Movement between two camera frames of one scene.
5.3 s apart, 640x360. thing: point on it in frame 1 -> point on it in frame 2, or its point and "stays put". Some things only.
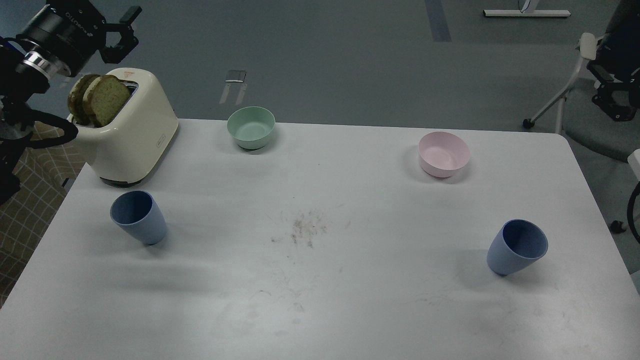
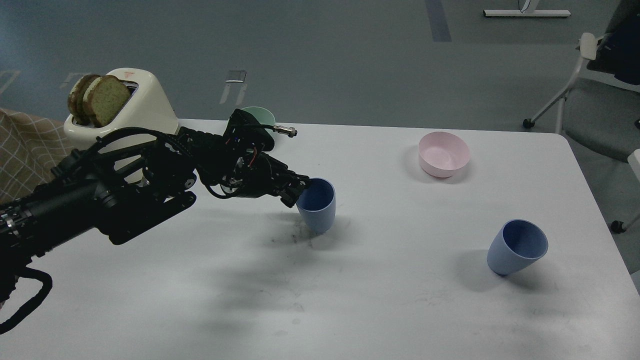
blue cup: x=517 y=245 stays put
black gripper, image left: x=68 y=33 -> x=248 y=171
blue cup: x=137 y=212 -> x=316 y=205
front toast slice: x=103 y=97 stays put
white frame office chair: x=600 y=110 stays put
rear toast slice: x=75 y=104 stays put
